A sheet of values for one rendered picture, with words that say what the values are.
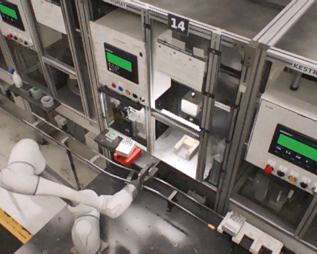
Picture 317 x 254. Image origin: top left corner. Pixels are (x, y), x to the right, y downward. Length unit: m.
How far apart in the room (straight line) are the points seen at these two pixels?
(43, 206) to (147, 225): 1.35
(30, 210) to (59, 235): 1.05
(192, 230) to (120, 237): 0.49
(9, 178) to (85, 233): 0.59
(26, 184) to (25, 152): 0.18
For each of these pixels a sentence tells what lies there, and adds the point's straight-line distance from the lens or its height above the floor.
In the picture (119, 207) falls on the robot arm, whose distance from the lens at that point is 1.97.
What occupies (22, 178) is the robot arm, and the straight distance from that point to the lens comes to 1.85.
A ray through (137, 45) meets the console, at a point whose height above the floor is 1.80.
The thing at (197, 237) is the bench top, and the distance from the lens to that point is 2.42.
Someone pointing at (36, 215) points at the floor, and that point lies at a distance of 3.47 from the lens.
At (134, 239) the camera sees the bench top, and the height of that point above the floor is 0.68.
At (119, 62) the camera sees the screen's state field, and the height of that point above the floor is 1.65.
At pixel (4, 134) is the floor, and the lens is 4.28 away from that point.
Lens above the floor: 2.83
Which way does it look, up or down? 45 degrees down
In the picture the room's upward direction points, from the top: straight up
